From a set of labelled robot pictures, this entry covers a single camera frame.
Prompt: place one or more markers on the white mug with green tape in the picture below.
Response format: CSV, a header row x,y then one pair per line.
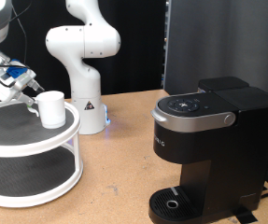
x,y
52,109

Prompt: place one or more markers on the black Keurig coffee machine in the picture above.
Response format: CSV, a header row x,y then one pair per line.
x,y
220,149

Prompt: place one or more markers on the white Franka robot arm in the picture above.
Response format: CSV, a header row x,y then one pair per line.
x,y
83,87

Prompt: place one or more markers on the white two-tier turntable shelf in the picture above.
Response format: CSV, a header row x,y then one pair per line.
x,y
24,146

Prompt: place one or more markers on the black backdrop curtain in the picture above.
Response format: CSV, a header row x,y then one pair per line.
x,y
139,62

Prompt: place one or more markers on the dark grey partition panel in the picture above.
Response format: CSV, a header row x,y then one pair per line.
x,y
217,37

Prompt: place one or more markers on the black tape strip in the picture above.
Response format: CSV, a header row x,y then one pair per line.
x,y
245,215

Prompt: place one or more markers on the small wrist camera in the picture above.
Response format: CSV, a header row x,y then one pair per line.
x,y
18,73

